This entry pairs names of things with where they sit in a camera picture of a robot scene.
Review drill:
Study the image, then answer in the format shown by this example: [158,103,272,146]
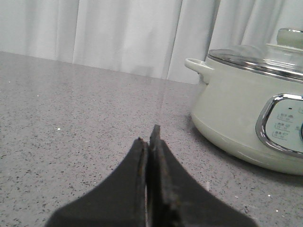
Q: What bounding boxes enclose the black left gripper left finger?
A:
[46,138,148,227]

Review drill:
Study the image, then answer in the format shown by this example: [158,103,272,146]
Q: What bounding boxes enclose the glass pot lid with knob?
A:
[208,27,303,82]

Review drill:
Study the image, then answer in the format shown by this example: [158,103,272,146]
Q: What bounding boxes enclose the white curtain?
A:
[0,0,303,84]

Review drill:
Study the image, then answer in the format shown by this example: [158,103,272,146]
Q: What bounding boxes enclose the pale green electric cooking pot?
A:
[185,58,303,175]

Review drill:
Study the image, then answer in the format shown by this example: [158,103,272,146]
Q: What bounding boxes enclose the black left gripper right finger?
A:
[149,125,257,227]

